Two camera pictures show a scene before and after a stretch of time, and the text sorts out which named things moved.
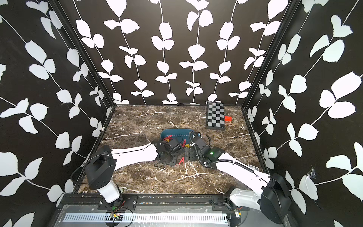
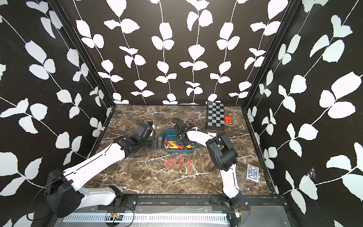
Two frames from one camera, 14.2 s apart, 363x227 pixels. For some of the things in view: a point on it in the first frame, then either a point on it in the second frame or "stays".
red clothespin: (182, 160) stays
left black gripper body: (172, 160) → (151, 143)
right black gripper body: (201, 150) → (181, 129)
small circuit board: (116, 216) stays
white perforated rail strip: (147, 217) stays
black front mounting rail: (95, 202) stays
